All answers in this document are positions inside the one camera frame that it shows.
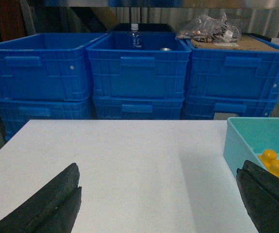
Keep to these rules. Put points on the teal plastic tray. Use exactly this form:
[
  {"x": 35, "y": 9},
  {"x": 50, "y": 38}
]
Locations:
[{"x": 249, "y": 137}]

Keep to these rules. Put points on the upper left blue crate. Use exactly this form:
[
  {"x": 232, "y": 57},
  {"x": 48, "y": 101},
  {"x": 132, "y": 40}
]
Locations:
[{"x": 47, "y": 66}]

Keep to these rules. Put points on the clear water bottle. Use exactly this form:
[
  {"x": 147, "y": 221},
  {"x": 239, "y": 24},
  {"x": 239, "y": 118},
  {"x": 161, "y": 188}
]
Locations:
[{"x": 135, "y": 38}]

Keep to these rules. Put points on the white table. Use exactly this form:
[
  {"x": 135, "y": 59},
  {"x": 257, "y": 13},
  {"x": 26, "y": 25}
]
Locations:
[{"x": 137, "y": 176}]

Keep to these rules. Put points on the upper right blue crate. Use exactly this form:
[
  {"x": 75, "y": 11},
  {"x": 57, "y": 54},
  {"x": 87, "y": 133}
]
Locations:
[{"x": 233, "y": 74}]

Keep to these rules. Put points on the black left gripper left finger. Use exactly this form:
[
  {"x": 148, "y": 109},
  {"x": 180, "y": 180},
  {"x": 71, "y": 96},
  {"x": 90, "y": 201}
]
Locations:
[{"x": 52, "y": 209}]

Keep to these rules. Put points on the lower middle blue crate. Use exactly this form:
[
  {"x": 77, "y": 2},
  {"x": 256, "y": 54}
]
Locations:
[{"x": 137, "y": 108}]

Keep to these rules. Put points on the blue crate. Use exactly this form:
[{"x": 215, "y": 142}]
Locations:
[
  {"x": 149, "y": 73},
  {"x": 137, "y": 108},
  {"x": 205, "y": 108},
  {"x": 47, "y": 66},
  {"x": 233, "y": 74},
  {"x": 16, "y": 113}
]

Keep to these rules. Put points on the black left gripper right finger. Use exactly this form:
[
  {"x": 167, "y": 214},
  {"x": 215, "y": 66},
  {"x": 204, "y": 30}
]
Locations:
[{"x": 259, "y": 190}]

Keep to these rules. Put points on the plastic bag of batteries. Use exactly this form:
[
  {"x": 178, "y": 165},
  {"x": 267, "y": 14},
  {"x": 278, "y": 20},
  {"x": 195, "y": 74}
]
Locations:
[{"x": 205, "y": 29}]

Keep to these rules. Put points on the silver can top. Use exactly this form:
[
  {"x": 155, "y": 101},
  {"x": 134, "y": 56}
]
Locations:
[{"x": 166, "y": 49}]

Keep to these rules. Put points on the upper middle blue crate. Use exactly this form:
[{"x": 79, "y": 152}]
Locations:
[{"x": 149, "y": 73}]

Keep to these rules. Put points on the lower right blue crate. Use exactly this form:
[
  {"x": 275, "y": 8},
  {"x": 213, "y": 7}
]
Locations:
[{"x": 205, "y": 108}]

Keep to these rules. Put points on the yellow toy block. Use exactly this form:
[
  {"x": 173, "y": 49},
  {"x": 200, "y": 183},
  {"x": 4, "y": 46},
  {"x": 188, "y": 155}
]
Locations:
[{"x": 269, "y": 159}]

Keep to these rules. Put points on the lower left blue crate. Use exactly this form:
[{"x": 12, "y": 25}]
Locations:
[{"x": 16, "y": 113}]

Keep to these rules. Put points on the brown cardboard sheet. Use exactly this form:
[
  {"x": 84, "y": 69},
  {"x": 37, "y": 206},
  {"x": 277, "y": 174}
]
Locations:
[{"x": 246, "y": 43}]

